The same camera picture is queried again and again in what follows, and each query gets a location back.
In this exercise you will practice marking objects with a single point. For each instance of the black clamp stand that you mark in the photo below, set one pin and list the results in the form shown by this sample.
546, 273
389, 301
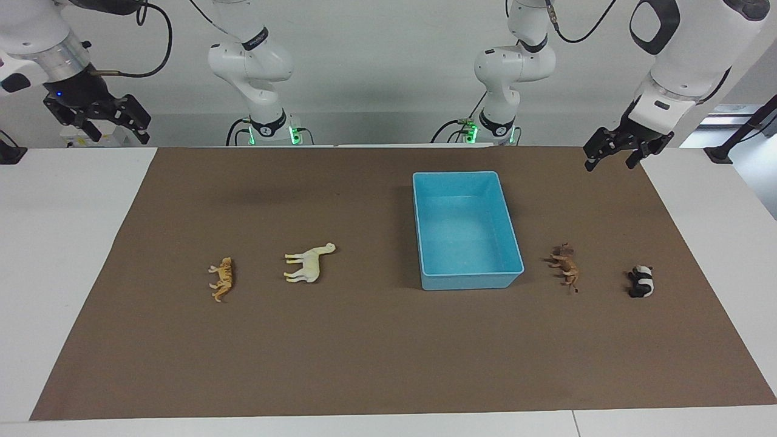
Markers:
11, 153
743, 130

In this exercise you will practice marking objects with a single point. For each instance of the grey window frame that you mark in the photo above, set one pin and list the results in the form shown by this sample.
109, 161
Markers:
725, 118

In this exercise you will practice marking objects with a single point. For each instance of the light blue storage box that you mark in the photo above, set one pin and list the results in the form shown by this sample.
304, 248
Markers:
464, 230

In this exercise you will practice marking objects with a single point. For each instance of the orange tiger toy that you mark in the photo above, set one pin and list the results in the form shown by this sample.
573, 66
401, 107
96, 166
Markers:
224, 279

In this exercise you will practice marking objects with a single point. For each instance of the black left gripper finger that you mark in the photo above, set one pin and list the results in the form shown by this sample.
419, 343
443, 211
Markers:
644, 153
607, 144

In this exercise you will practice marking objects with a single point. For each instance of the brown table mat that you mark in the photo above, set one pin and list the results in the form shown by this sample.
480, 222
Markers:
364, 352

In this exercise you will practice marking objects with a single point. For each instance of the cream llama toy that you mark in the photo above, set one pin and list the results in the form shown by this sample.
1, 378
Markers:
311, 264

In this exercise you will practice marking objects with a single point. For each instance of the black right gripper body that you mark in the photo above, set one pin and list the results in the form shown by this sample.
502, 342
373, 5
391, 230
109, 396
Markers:
79, 91

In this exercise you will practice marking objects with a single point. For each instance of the white background box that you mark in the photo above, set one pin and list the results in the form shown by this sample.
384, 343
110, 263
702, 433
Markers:
115, 138

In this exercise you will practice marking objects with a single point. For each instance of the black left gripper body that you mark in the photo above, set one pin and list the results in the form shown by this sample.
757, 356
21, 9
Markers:
643, 135

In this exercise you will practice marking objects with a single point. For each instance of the black white panda toy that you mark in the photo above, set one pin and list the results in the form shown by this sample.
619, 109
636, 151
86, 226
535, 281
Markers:
642, 282

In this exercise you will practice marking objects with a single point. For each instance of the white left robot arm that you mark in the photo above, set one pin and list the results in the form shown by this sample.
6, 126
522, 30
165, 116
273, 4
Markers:
686, 48

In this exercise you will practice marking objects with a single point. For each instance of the brown lion toy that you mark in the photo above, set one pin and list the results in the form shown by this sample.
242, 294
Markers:
567, 266

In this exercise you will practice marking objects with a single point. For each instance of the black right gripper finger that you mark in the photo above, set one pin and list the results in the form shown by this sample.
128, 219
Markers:
86, 126
135, 118

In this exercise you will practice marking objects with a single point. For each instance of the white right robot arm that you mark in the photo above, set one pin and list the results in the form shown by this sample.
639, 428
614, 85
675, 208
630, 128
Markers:
249, 60

